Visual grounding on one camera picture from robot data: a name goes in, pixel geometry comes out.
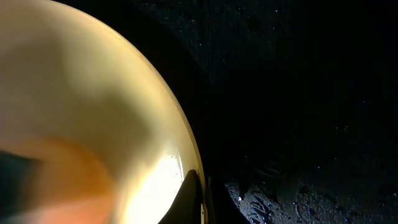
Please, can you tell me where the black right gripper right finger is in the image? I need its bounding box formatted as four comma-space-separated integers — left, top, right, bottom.
206, 175, 249, 224

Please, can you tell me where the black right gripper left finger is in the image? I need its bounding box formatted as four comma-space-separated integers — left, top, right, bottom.
159, 169, 203, 224

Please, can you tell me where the yellow plate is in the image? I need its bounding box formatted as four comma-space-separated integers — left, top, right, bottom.
1, 1, 207, 223

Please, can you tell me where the black round tray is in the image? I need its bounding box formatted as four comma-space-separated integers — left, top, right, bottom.
69, 0, 397, 223

